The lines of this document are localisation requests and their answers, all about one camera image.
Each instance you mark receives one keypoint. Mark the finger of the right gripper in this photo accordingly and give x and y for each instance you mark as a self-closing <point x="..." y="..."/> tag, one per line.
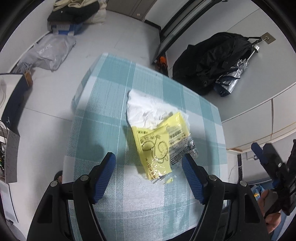
<point x="258" y="151"/>

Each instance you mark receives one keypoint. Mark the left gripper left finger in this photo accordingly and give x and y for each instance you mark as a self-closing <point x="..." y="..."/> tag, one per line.
<point x="52" y="218"/>

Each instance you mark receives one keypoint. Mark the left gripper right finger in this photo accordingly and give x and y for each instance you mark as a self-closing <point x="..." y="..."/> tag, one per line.
<point x="230" y="210"/>

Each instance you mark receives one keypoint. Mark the navy blue box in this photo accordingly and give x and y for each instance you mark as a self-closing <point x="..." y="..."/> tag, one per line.
<point x="13" y="88"/>

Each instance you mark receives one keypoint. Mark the grey plastic mailer bag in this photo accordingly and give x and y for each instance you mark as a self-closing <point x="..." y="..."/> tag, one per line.
<point x="49" y="53"/>

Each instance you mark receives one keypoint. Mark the yellow snack wrapper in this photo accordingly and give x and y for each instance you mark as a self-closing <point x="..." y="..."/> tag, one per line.
<point x="161" y="149"/>

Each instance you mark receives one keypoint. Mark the white cabinet doors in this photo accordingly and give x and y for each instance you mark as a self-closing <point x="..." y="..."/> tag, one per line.
<point x="268" y="122"/>

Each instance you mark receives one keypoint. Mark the black backpack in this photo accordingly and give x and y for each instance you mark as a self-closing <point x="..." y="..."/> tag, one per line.
<point x="200" y="65"/>

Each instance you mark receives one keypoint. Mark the pile of clothes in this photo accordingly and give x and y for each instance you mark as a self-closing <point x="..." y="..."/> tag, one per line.
<point x="77" y="12"/>

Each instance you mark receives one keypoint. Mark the right hand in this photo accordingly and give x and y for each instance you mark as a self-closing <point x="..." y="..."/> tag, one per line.
<point x="272" y="220"/>

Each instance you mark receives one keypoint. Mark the silver folded umbrella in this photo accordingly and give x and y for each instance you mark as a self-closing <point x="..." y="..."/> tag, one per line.
<point x="226" y="83"/>

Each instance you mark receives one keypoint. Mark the blue white shoebox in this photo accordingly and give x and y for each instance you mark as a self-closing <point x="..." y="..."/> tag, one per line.
<point x="68" y="29"/>

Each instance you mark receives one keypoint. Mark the brown door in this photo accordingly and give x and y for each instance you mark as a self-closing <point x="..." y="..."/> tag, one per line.
<point x="136" y="9"/>

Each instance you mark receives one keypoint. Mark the wall hook plate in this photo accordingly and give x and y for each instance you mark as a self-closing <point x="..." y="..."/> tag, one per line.
<point x="268" y="38"/>

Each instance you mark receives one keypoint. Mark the white tissue bag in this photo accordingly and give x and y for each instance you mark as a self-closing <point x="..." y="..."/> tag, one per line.
<point x="146" y="111"/>

